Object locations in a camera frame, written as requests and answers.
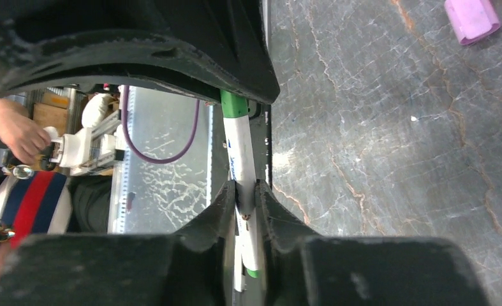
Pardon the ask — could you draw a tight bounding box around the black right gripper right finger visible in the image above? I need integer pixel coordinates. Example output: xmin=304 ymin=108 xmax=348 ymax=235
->
xmin=255 ymin=180 xmax=489 ymax=305

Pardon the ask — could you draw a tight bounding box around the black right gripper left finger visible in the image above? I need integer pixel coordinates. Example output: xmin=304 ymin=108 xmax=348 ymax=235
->
xmin=0 ymin=181 xmax=237 ymax=305

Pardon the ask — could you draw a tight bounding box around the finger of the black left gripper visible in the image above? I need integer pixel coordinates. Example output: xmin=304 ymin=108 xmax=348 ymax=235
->
xmin=0 ymin=1 xmax=279 ymax=104

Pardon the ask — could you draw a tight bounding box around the green capped white marker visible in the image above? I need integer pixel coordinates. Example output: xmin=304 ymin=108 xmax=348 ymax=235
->
xmin=220 ymin=90 xmax=260 ymax=279

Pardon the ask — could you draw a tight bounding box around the operator hand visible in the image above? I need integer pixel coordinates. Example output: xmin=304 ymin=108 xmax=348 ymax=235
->
xmin=0 ymin=98 xmax=51 ymax=165

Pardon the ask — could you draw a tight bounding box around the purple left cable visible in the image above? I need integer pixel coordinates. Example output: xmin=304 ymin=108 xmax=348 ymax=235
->
xmin=121 ymin=84 xmax=202 ymax=164

